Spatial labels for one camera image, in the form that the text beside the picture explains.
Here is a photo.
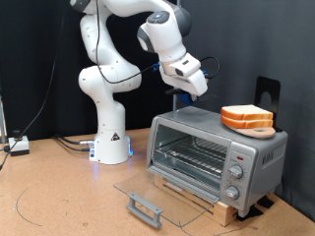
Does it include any black foam pad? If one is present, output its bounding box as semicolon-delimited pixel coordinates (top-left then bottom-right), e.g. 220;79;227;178
235;205;265;222
257;196;276;209

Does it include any black backdrop curtain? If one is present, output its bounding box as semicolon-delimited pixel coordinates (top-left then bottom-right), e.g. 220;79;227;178
0;0;178;143

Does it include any grey vertical metal pole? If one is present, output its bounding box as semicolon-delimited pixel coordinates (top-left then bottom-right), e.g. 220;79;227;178
172;0;183;112

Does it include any grey backdrop curtain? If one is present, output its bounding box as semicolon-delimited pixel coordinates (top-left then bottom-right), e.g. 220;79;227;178
176;0;315;221

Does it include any glass oven door with handle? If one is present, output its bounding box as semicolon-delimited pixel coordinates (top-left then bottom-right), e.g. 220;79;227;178
113;165;221;229

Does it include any silver toaster oven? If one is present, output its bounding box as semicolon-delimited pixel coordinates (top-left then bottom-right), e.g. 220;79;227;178
146;105;289;218

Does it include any thin metal stand pole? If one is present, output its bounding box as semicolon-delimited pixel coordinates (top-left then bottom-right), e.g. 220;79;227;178
0;94;8;144

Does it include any round wooden plate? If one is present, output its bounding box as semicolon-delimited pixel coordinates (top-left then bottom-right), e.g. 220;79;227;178
225;124;277;140

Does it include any black metal bookend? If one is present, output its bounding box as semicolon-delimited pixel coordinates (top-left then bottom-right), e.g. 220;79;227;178
254;76;284;133

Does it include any silver oven knob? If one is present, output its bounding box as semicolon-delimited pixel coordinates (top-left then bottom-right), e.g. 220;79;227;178
223;185;240;201
228;164;244;180

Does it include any metal oven rack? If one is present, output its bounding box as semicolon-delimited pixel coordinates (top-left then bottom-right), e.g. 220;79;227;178
155;136;228;178

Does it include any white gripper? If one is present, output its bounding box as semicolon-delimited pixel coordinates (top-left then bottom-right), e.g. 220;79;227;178
160;67;210;102

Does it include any black cable with silver plug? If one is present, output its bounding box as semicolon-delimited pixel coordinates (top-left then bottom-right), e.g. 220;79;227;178
52;133;96;146

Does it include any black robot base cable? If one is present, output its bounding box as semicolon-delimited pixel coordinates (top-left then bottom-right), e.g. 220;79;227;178
55;138;93;152

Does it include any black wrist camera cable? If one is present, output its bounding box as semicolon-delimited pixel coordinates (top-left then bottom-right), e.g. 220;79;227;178
94;0;221;85

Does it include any white emergency stop box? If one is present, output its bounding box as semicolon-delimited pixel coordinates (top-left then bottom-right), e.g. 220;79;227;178
8;129;31;156

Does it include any long black hanging cable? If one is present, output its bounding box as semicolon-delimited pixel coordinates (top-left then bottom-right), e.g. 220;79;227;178
0;9;65;171

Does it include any wooden slatted block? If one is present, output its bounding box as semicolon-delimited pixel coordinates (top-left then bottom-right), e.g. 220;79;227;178
153;173;239;227

